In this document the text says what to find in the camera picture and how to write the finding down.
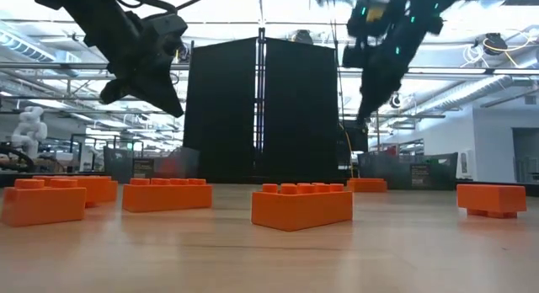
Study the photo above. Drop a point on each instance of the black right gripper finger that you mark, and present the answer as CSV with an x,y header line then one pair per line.
x,y
366,99
387,88

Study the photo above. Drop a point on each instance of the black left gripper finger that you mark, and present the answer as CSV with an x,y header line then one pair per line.
x,y
162,97
113,92

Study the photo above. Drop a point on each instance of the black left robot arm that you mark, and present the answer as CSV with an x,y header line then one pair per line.
x,y
88,15

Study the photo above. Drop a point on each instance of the grey translucent plastic bin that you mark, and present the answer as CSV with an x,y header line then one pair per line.
x,y
126,164
404,171

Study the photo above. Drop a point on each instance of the small orange toy brick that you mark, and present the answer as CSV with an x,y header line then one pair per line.
x,y
42,204
101,191

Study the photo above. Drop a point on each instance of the black partition panel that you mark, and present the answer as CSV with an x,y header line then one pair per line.
x,y
261,112

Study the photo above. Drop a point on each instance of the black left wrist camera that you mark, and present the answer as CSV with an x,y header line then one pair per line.
x,y
166,32

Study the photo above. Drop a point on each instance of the white wall unit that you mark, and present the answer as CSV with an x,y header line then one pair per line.
x,y
465,164

